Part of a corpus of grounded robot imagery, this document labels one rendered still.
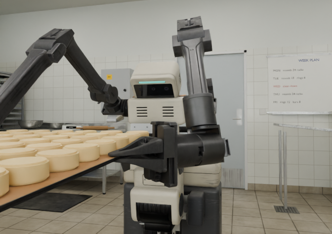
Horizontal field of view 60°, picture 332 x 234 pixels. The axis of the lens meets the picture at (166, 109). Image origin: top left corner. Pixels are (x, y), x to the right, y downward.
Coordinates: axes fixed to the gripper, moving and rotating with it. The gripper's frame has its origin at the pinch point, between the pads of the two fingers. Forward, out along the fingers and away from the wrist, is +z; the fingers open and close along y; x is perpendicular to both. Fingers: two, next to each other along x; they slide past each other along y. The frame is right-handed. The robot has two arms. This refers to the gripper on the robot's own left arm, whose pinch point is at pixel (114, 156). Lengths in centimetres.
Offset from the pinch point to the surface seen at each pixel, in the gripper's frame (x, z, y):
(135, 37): 389, -188, -131
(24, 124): 458, -29, 9
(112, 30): 419, -159, -146
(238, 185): 272, -301, 103
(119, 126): 400, -163, 15
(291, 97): 218, -352, -28
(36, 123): 456, -45, 8
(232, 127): 279, -297, 16
